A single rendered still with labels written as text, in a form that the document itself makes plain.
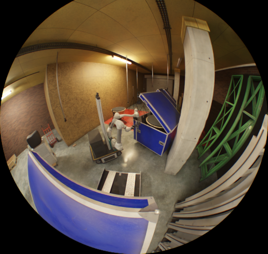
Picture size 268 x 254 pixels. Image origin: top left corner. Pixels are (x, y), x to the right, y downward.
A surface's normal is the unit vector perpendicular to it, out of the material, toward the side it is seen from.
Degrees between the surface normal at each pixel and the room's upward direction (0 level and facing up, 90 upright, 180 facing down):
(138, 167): 0
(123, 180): 1
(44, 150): 90
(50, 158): 90
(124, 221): 37
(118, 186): 1
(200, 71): 90
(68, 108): 90
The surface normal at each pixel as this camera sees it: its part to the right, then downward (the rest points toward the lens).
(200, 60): -0.43, 0.41
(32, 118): 0.90, 0.18
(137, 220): -0.06, -0.45
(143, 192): -0.02, -0.89
